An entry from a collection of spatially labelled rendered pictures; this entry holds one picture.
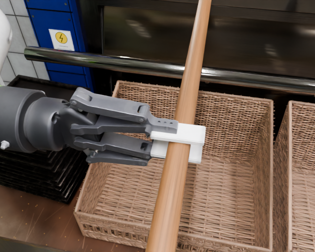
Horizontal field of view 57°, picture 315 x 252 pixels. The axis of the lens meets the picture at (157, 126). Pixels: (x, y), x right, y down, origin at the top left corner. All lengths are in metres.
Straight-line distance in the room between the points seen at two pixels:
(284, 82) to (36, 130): 0.43
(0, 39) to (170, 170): 0.33
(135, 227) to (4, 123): 0.53
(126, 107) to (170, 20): 0.63
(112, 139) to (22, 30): 0.81
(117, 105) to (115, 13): 0.66
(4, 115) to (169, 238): 0.26
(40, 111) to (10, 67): 0.90
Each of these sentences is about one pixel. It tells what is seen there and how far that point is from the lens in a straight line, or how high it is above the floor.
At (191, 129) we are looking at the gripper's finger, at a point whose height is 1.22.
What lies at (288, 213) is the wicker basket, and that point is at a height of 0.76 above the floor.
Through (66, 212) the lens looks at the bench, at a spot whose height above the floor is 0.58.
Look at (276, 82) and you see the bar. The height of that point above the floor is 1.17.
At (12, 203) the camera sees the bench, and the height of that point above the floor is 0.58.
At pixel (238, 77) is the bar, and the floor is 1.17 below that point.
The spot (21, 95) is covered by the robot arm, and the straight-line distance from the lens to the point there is 0.44.
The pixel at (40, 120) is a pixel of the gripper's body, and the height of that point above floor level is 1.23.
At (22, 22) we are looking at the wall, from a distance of 1.15.
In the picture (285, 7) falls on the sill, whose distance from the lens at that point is 0.92.
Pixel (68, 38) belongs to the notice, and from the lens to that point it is 1.05.
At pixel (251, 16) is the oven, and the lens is 0.92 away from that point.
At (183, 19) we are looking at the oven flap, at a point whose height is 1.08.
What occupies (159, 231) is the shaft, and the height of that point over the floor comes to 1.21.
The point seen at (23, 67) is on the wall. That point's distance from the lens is 1.28.
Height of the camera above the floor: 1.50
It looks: 46 degrees down
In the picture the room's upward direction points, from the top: straight up
